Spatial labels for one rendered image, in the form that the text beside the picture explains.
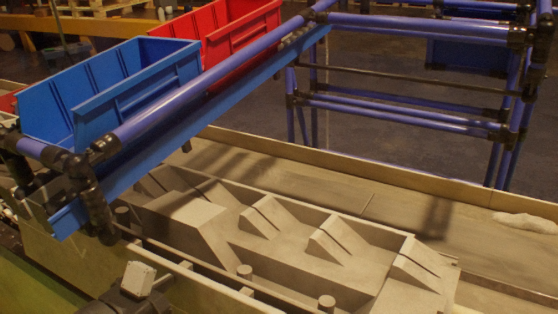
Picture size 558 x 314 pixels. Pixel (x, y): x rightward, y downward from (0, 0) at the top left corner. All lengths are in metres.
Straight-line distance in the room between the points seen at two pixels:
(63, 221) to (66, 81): 0.27
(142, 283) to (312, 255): 0.35
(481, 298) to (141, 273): 0.77
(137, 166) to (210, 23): 0.48
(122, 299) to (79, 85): 0.38
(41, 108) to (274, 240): 0.52
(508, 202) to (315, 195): 0.59
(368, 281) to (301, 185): 0.64
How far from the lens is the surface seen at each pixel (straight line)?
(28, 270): 1.34
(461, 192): 1.35
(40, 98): 0.77
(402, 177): 1.37
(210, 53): 0.81
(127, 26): 5.77
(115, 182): 0.68
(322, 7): 1.15
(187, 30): 0.99
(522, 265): 1.21
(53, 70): 4.35
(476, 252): 1.20
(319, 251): 0.84
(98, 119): 0.65
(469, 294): 1.08
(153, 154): 0.72
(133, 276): 0.68
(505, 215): 1.32
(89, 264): 0.97
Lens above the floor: 1.51
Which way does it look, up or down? 30 degrees down
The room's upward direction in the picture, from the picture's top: 3 degrees counter-clockwise
